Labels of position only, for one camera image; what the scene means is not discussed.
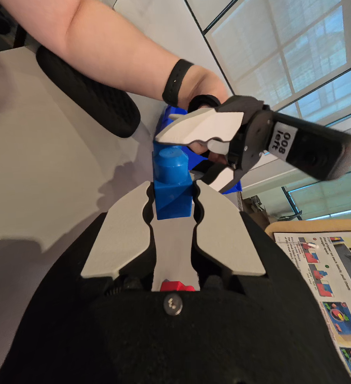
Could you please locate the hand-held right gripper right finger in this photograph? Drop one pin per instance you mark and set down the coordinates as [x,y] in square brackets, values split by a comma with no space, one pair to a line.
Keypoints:
[226,240]

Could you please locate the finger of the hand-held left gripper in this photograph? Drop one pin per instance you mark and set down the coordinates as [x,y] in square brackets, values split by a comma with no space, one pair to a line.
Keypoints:
[205,126]
[223,177]

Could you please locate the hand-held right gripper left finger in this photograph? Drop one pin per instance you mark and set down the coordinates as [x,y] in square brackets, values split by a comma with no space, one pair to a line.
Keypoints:
[121,240]

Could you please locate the blue plastic bin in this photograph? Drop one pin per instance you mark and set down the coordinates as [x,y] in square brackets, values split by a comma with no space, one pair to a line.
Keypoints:
[163,120]

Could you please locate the blue two-stud block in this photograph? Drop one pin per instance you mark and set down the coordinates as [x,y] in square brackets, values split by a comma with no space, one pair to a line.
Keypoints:
[172,198]

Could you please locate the person's left forearm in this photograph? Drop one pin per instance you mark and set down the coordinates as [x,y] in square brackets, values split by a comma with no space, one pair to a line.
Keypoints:
[103,45]

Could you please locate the person's left hand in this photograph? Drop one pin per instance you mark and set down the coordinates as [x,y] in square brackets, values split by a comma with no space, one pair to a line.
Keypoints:
[205,84]

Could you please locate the office room window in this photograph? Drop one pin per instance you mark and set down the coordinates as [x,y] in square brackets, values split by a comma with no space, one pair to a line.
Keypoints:
[328,195]

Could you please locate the black wristwatch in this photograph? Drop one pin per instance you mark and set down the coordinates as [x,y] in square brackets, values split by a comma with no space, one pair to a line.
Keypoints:
[175,81]

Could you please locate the instruction poster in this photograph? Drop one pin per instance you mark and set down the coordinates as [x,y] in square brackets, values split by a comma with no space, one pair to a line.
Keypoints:
[328,285]

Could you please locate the black armrest pad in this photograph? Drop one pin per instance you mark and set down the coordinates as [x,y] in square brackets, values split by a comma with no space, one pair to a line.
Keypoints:
[88,93]

